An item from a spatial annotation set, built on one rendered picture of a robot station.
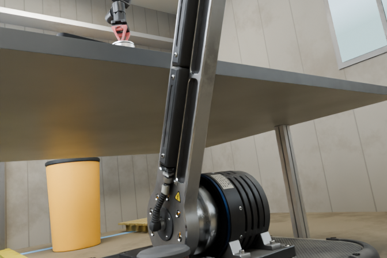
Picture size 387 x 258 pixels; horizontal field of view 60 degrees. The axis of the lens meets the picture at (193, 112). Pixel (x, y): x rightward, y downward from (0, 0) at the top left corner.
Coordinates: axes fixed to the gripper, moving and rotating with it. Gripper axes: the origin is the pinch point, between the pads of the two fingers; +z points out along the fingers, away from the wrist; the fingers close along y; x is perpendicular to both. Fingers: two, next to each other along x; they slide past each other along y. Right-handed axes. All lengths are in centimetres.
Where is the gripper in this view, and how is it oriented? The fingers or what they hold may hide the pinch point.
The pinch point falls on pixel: (122, 43)
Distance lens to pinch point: 156.5
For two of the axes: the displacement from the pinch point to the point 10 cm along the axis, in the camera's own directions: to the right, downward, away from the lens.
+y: -0.1, -2.1, -9.8
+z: 1.4, 9.7, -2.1
